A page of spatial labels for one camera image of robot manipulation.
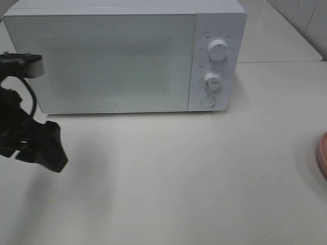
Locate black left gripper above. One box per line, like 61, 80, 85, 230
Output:
1, 77, 68, 173

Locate white microwave door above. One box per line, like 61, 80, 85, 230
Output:
4, 14, 195, 114

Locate round white door button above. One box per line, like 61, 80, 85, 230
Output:
200, 96, 216, 108

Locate white timer knob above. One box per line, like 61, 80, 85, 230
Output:
203, 72, 222, 91

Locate pink plate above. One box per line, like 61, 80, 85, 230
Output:
317, 132, 327, 179

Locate white microwave oven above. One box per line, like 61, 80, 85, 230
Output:
3, 1, 247, 113

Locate upper white power knob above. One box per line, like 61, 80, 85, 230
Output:
207, 37, 229, 61

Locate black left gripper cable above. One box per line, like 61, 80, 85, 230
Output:
0, 76, 38, 120

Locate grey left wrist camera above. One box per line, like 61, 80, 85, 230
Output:
0, 51, 44, 79

